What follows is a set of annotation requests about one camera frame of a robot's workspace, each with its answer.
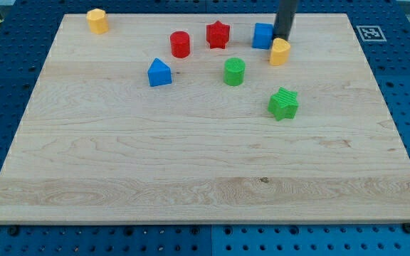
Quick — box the green cylinder block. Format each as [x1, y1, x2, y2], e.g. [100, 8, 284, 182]
[224, 58, 246, 86]

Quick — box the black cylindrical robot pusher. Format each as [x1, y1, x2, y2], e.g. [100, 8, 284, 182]
[273, 0, 299, 41]

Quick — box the yellow hexagon block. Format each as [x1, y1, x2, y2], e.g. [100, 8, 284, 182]
[86, 9, 109, 34]

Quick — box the green star block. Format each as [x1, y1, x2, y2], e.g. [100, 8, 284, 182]
[268, 87, 299, 121]

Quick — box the blue cube block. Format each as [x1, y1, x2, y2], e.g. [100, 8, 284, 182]
[252, 23, 273, 50]

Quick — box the white fiducial marker tag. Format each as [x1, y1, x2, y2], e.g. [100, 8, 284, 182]
[356, 25, 387, 42]

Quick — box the blue triangle block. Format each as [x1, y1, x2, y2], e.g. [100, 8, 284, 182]
[147, 58, 172, 87]

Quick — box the red cylinder block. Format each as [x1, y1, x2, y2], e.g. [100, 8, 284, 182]
[169, 31, 190, 58]

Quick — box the red star block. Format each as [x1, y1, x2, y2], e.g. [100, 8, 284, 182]
[206, 21, 231, 49]

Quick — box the yellow heart block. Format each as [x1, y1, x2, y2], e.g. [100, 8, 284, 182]
[269, 38, 291, 66]

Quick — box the wooden board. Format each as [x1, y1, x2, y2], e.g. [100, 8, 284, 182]
[0, 14, 410, 225]

